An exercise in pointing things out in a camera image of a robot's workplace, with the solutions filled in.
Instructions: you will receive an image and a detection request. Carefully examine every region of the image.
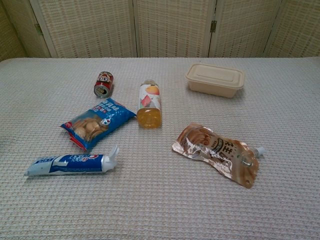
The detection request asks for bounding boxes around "brown spout drink pouch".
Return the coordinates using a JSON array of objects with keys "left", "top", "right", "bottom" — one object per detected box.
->
[{"left": 171, "top": 122, "right": 266, "bottom": 189}]

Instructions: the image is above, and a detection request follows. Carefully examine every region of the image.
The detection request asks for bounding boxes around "blue biscuit snack bag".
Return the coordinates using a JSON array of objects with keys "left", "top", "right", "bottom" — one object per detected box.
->
[{"left": 59, "top": 97, "right": 137, "bottom": 152}]

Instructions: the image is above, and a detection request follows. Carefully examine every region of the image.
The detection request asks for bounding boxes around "white woven tablecloth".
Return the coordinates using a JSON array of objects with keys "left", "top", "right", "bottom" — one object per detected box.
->
[{"left": 0, "top": 57, "right": 320, "bottom": 240}]

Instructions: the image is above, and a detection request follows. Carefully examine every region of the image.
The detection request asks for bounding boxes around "woven folding screen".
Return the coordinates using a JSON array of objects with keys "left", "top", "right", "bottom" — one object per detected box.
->
[{"left": 0, "top": 0, "right": 320, "bottom": 63}]

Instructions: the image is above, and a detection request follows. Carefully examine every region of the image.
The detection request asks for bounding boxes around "red soda can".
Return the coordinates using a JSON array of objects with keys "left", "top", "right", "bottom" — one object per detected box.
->
[{"left": 93, "top": 71, "right": 116, "bottom": 98}]

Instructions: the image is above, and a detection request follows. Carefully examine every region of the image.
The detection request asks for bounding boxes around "blue white toothpaste tube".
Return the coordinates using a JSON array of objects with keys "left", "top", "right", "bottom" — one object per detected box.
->
[{"left": 24, "top": 144, "right": 120, "bottom": 177}]

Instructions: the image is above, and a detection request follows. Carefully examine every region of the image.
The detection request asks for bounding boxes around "orange juice plastic bottle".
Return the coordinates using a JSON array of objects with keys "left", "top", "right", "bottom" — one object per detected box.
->
[{"left": 136, "top": 78, "right": 163, "bottom": 130}]

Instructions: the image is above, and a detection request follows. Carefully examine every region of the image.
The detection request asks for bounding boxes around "beige lidded lunch box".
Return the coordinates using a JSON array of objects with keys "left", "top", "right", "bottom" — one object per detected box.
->
[{"left": 184, "top": 63, "right": 246, "bottom": 99}]

